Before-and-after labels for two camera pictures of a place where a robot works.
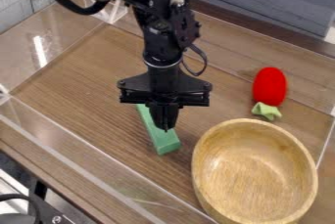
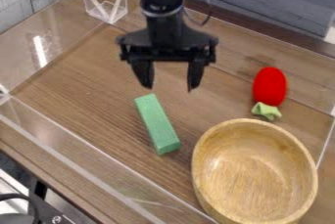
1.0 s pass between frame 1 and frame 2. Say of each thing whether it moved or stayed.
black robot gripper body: moved
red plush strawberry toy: stayed
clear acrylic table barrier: stayed
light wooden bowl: stayed
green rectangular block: stayed
